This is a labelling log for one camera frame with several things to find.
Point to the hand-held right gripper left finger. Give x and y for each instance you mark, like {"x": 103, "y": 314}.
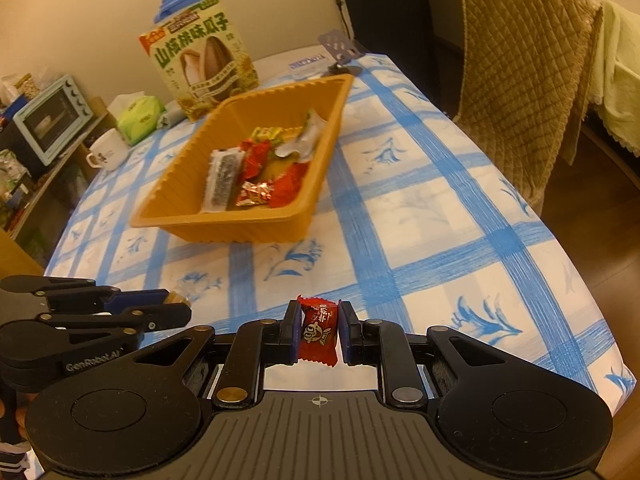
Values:
{"x": 292, "y": 325}

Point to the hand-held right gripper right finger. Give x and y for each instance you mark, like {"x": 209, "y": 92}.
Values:
{"x": 347, "y": 330}

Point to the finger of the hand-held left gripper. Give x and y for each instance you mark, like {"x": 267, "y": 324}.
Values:
{"x": 165, "y": 316}
{"x": 135, "y": 299}

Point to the brown candy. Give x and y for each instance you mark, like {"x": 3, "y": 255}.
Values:
{"x": 180, "y": 300}

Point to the red cartoon candy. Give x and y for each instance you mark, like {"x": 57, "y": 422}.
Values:
{"x": 318, "y": 332}

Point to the orange plastic tray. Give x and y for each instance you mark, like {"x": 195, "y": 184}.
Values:
{"x": 240, "y": 220}

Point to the large red square packet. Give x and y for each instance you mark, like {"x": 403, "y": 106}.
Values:
{"x": 287, "y": 185}

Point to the clear seaweed packet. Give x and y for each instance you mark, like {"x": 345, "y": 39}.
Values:
{"x": 222, "y": 180}

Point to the red packet with white label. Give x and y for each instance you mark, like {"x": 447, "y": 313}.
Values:
{"x": 255, "y": 157}

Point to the yellow candy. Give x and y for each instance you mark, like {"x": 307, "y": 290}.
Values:
{"x": 267, "y": 134}

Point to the blue checked tablecloth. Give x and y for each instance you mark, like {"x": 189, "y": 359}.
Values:
{"x": 425, "y": 260}

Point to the wooden shelf unit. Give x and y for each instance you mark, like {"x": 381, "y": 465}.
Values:
{"x": 50, "y": 195}

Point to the white mug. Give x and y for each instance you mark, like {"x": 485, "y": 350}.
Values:
{"x": 107, "y": 152}

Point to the green tissue pack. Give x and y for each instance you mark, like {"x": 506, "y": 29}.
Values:
{"x": 140, "y": 117}

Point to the grey cloth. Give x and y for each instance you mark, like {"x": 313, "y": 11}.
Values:
{"x": 170, "y": 115}

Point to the light blue toaster oven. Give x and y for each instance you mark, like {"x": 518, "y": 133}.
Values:
{"x": 50, "y": 117}

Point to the glass jar of nuts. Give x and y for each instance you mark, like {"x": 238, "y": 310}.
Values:
{"x": 26, "y": 86}

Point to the green sunflower seed bag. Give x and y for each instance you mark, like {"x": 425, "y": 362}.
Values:
{"x": 202, "y": 60}

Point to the blue white paper strip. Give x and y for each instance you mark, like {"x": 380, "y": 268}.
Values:
{"x": 307, "y": 62}

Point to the grey metal phone stand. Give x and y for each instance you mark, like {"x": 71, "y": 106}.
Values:
{"x": 342, "y": 50}

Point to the chair with quilted cover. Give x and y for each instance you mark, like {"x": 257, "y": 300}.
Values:
{"x": 520, "y": 75}

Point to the dark cabinet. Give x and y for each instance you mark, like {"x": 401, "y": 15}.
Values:
{"x": 390, "y": 5}

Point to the covered sofa with cushion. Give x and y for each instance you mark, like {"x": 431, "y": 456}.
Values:
{"x": 620, "y": 85}

